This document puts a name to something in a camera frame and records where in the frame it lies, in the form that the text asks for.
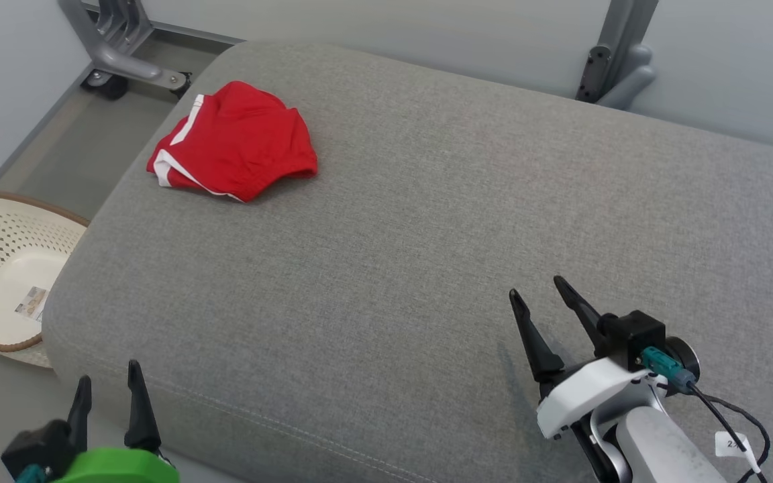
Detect black caster wheel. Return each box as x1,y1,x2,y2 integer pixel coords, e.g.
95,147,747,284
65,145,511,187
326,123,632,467
80,69,130,101

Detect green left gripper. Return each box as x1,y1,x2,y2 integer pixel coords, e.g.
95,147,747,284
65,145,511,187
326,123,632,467
54,360,181,483

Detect grey metal partition post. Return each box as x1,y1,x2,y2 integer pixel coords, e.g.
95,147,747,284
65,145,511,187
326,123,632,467
574,0,659,111

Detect right cable with teal connector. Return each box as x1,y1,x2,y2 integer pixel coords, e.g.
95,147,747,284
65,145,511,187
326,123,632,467
640,345,772,483

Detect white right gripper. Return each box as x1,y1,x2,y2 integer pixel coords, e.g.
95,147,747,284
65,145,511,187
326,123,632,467
509,275,662,441

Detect grey metal frame leg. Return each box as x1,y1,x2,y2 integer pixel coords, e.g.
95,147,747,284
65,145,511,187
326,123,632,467
58,0,193,101

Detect red shorts with white trim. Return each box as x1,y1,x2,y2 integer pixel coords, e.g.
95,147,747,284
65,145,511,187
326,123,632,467
146,80,319,203

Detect grey fabric sofa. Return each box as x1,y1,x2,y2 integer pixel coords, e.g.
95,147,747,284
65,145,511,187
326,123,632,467
43,42,773,483

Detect white cable tag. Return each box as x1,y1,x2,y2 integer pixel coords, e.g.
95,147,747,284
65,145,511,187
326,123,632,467
714,431,761,474

